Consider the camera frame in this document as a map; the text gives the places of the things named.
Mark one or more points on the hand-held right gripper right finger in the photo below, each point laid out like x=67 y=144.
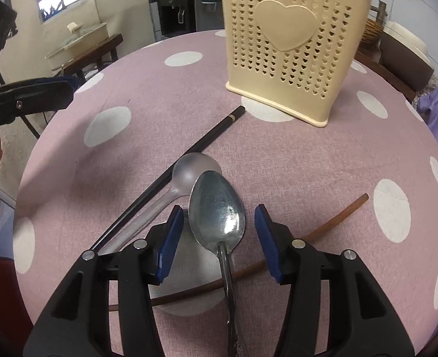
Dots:
x=269 y=241

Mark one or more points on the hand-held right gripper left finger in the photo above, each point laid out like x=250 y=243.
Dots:
x=170 y=241

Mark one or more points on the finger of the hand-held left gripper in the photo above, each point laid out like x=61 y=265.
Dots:
x=36 y=95

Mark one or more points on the matte grey spoon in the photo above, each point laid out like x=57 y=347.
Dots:
x=189 y=171

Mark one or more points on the black chopstick with white band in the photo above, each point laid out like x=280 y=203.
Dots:
x=204 y=141

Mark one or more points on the beige plastic utensil holder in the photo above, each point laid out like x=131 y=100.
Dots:
x=297 y=81

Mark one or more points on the pot with glass lid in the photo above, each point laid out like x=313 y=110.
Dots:
x=88 y=34

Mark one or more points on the dark wooden stool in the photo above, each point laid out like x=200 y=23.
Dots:
x=103 y=50

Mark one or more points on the beige cloth cover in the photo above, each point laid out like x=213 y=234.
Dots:
x=129 y=15

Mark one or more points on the grey water dispenser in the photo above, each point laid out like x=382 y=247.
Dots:
x=170 y=11

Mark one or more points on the brown container white lid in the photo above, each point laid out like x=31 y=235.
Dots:
x=405 y=59

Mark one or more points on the woven basket sink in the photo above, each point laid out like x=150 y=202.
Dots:
x=373 y=31

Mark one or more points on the bronze faucet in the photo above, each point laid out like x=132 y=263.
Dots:
x=382 y=9

